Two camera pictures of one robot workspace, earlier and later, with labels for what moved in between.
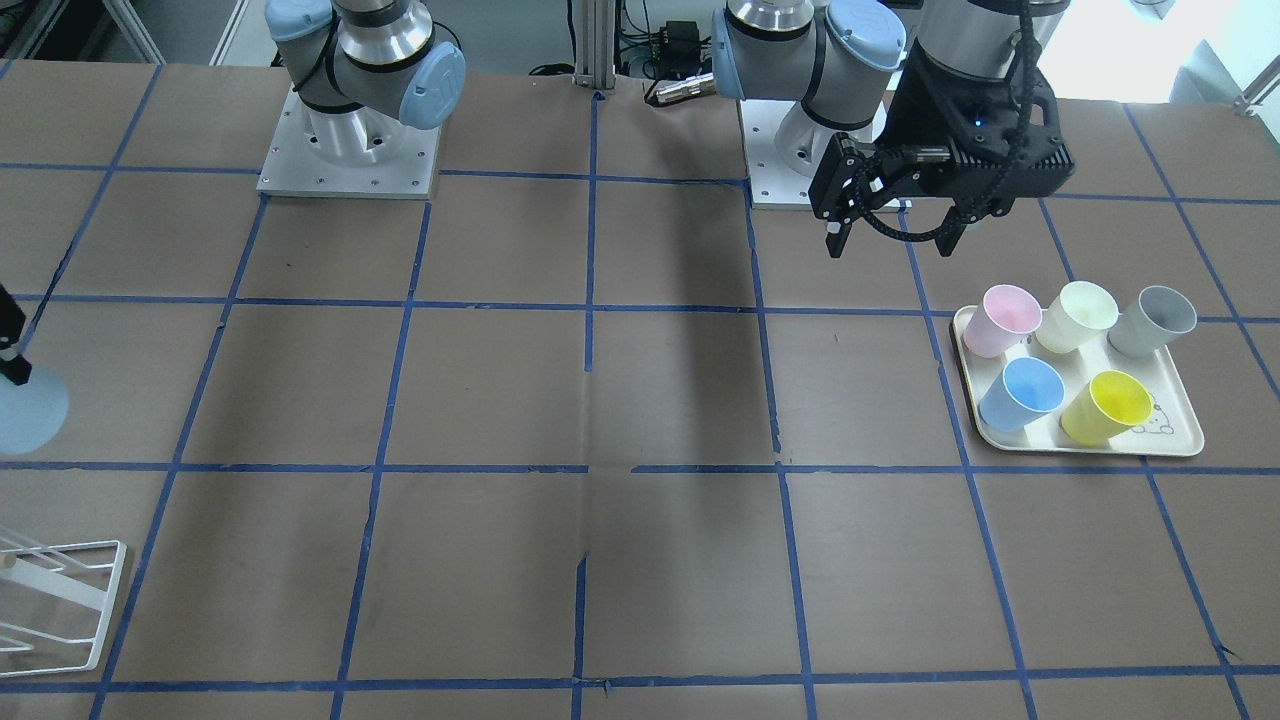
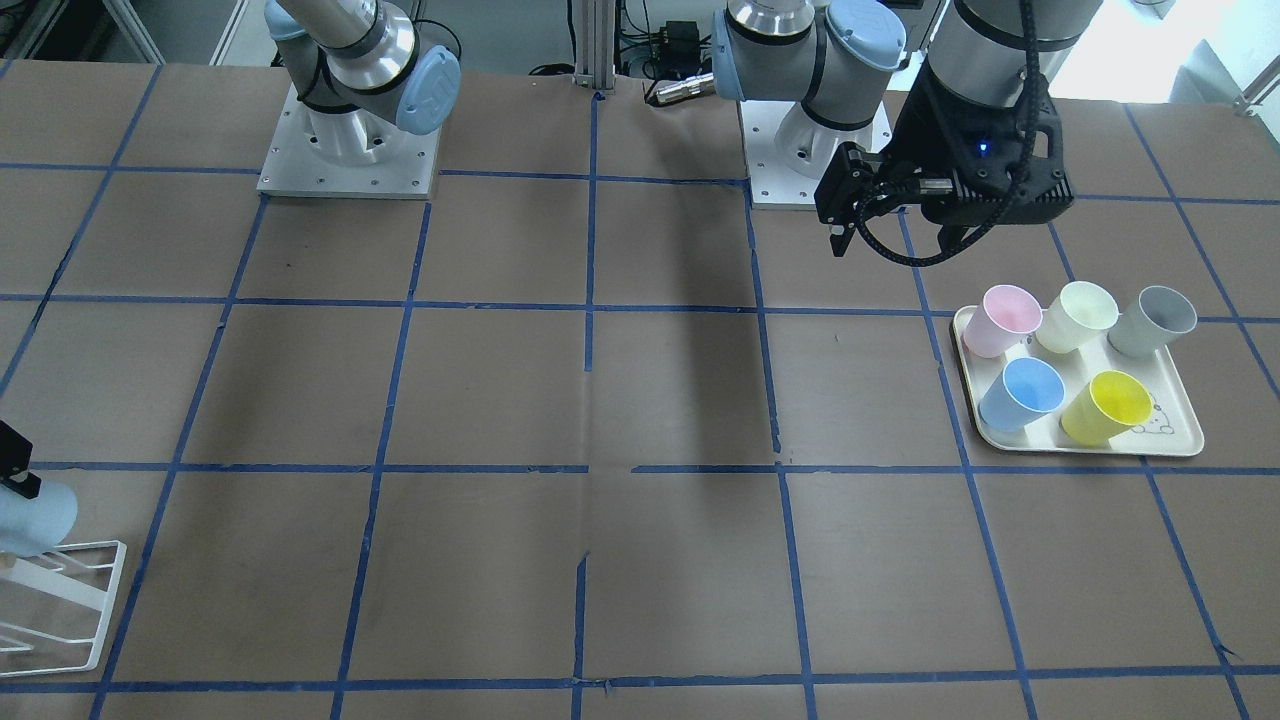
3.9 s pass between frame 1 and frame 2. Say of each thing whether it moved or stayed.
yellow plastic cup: stayed
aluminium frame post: stayed
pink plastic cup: stayed
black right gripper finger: moved
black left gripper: stayed
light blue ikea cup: moved
